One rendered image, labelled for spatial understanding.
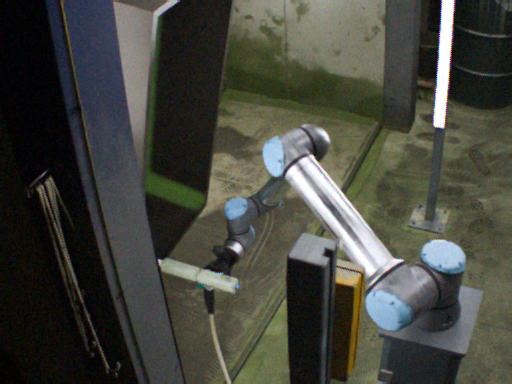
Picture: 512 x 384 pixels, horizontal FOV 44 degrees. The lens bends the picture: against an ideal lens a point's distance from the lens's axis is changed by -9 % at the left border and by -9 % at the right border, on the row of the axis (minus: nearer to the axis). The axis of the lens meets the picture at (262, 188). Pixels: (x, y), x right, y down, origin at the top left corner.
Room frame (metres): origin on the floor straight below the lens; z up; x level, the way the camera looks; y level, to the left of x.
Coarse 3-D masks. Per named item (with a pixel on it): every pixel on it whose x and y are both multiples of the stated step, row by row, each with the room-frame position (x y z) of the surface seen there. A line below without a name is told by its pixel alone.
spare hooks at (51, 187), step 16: (48, 176) 1.00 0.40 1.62; (32, 192) 0.98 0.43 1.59; (48, 192) 0.98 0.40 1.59; (48, 208) 0.97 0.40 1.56; (64, 208) 1.00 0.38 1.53; (48, 224) 0.97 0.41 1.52; (64, 256) 0.97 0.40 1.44; (64, 272) 0.99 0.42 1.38; (80, 320) 0.99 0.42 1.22; (96, 336) 0.96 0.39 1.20; (112, 368) 0.96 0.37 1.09
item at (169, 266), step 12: (168, 264) 1.89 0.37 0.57; (180, 264) 1.88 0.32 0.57; (180, 276) 1.85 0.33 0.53; (192, 276) 1.83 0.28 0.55; (204, 276) 1.82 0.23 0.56; (216, 276) 1.82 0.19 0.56; (204, 288) 1.82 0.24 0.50; (216, 288) 1.79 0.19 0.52; (228, 288) 1.77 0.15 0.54; (204, 300) 1.82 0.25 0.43
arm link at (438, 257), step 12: (432, 252) 1.49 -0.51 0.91; (444, 252) 1.49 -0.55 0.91; (456, 252) 1.48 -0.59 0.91; (420, 264) 1.46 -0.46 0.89; (432, 264) 1.43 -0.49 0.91; (444, 264) 1.43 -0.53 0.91; (456, 264) 1.43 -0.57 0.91; (432, 276) 1.41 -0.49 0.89; (444, 276) 1.41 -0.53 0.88; (456, 276) 1.42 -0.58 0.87; (444, 288) 1.39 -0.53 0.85; (456, 288) 1.42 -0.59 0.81; (444, 300) 1.41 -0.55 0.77
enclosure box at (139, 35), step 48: (144, 0) 1.81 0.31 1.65; (192, 0) 2.37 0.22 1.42; (144, 48) 1.75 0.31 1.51; (192, 48) 2.38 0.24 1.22; (144, 96) 1.76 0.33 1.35; (192, 96) 2.38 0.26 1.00; (144, 144) 1.78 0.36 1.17; (192, 144) 2.39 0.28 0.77; (144, 192) 1.81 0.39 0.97; (192, 192) 2.41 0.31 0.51
